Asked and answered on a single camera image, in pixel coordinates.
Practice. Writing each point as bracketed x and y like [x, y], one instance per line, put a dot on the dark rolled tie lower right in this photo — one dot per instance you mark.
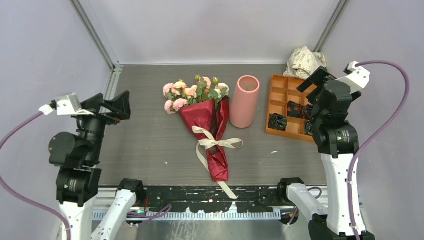
[308, 128]

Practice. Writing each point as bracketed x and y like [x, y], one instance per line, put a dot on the red wrapping paper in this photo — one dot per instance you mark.
[207, 121]

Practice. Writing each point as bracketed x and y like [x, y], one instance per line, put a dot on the pink cylindrical vase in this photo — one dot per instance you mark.
[244, 102]

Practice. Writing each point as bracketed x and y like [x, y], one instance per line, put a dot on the pink flower bunch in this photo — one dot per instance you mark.
[181, 95]

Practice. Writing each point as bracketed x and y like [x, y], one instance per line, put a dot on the dark rolled tie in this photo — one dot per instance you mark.
[308, 128]
[277, 122]
[307, 111]
[295, 110]

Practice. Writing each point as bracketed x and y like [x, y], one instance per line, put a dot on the crumpled printed paper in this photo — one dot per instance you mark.
[303, 63]

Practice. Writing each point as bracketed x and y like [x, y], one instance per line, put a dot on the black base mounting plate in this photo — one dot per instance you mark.
[212, 199]

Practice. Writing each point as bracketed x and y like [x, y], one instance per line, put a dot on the orange compartment tray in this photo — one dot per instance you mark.
[282, 91]

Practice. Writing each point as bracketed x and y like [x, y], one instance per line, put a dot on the cream printed ribbon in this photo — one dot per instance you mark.
[210, 141]

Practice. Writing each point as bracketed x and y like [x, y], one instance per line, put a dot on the dark rolled tie upper right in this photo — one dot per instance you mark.
[307, 111]

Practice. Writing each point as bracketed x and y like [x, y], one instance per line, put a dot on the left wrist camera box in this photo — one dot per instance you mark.
[69, 105]

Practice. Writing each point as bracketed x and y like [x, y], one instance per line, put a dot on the dark rolled tie middle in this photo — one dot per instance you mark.
[295, 110]

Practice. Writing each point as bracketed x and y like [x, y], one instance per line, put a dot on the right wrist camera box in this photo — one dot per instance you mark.
[357, 77]

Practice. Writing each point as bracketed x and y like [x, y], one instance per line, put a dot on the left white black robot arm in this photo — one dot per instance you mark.
[78, 155]

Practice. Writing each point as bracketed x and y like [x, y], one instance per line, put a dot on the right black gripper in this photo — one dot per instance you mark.
[318, 77]

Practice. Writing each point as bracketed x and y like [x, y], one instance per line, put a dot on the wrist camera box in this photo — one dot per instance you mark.
[69, 105]
[357, 77]

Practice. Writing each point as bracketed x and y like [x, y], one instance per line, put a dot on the dark rolled tie left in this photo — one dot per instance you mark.
[277, 122]

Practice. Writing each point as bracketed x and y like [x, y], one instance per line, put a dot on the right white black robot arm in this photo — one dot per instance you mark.
[337, 142]

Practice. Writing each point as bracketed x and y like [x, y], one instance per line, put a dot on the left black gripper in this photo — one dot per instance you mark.
[120, 105]

